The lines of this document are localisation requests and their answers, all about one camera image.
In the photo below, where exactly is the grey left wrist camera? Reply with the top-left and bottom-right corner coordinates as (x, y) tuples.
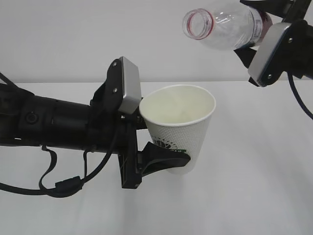
(105, 56), (141, 115)

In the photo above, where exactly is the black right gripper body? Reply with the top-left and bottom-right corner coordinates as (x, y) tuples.
(281, 0), (313, 79)

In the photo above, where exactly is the clear plastic water bottle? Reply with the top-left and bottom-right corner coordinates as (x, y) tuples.
(182, 0), (273, 50)

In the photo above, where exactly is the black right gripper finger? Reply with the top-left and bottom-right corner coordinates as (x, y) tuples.
(239, 0), (294, 18)
(234, 47), (257, 69)

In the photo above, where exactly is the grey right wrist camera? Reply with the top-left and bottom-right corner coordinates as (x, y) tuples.
(248, 23), (294, 87)

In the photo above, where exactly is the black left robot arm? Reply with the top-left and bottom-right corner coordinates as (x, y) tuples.
(0, 84), (190, 197)

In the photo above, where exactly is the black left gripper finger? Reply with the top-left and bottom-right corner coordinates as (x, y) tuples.
(136, 142), (191, 177)
(136, 115), (147, 130)

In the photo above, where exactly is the white paper coffee cup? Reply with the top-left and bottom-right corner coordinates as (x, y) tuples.
(139, 85), (216, 175)

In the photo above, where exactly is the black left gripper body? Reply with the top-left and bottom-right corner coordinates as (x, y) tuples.
(89, 83), (147, 190)

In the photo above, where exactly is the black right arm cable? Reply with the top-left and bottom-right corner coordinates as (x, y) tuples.
(287, 72), (313, 119)

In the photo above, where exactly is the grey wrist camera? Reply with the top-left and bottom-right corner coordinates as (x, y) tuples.
(105, 56), (141, 115)
(248, 23), (294, 87)

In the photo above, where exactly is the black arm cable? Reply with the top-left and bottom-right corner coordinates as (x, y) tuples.
(0, 72), (120, 199)
(287, 72), (313, 119)

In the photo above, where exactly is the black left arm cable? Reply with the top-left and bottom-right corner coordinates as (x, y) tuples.
(0, 72), (120, 199)

